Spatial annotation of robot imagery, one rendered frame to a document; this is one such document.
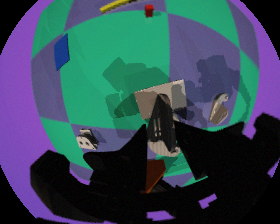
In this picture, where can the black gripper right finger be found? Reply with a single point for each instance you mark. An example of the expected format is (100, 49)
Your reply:
(200, 146)

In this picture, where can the yellow curved bar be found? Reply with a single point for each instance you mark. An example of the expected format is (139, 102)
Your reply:
(115, 4)

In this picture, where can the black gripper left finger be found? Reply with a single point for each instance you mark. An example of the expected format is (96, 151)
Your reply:
(132, 158)

